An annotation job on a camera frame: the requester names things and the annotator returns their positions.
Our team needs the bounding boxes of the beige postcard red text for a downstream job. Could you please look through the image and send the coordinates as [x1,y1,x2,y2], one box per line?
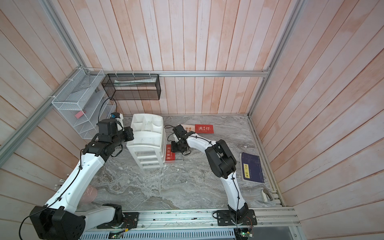
[182,124,196,132]

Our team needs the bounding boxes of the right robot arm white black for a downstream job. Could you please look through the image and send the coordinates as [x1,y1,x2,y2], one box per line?
[171,125,249,224]

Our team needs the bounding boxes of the left aluminium frame bar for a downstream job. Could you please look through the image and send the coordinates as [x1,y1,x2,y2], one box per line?
[1,65,83,167]

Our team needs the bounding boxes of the black wire mesh basket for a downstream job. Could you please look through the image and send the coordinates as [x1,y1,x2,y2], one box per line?
[102,73,162,101]

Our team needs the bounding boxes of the pink eraser block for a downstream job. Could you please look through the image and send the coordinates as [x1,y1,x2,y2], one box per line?
[75,111,86,119]

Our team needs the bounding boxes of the horizontal aluminium frame bar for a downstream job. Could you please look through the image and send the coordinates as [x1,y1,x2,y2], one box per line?
[103,70,269,78]

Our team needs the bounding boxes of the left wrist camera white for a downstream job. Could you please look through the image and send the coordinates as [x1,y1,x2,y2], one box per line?
[110,112,124,131]

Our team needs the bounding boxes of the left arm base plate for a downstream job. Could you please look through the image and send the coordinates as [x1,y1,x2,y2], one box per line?
[97,212,140,230]

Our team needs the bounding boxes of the dark purple notebook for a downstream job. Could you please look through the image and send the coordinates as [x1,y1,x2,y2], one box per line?
[241,153,265,184]

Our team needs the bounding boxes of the aluminium mounting rail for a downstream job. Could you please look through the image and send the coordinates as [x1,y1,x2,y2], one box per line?
[89,207,301,232]

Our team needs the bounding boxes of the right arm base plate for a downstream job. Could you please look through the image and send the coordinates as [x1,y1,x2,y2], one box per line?
[212,210,258,227]

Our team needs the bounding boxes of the white wire mesh shelf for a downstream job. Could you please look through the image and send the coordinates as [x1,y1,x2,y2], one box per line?
[52,68,117,140]

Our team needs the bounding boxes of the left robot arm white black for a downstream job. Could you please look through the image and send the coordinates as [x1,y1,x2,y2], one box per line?
[28,112,134,240]

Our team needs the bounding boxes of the white plastic drawer organizer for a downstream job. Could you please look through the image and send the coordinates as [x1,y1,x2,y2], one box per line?
[127,114,166,169]

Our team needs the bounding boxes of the white stapler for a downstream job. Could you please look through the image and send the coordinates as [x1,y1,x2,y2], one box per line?
[261,188,274,203]

